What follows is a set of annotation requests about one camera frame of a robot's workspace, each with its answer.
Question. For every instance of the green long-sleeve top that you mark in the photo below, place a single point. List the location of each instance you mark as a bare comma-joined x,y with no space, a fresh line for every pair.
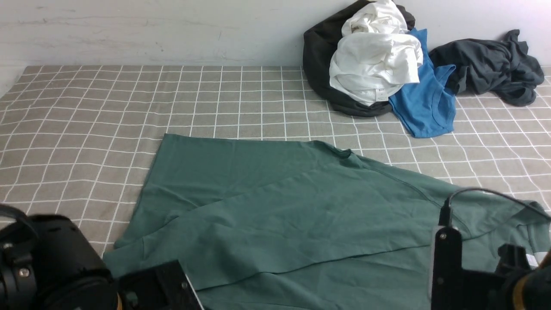
275,225

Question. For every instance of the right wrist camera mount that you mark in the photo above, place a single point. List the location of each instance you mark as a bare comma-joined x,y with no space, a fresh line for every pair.
452,287

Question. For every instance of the dark grey crumpled garment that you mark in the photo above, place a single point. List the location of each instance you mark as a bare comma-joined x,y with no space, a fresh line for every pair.
503,67

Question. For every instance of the black garment under white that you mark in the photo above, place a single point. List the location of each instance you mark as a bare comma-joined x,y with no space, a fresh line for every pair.
320,43

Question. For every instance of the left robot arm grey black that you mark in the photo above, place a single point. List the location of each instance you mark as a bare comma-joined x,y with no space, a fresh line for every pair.
46,263

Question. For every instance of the grey checkered tablecloth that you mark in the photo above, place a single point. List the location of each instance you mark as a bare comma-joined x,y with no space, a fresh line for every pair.
79,140

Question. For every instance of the blue t-shirt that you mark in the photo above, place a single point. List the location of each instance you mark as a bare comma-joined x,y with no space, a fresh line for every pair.
426,109

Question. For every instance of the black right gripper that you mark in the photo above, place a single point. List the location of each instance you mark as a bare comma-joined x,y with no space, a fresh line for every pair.
525,287

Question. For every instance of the white crumpled garment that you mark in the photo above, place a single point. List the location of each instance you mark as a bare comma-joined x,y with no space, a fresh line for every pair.
376,55

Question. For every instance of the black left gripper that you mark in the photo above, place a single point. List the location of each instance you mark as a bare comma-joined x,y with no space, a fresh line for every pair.
163,287

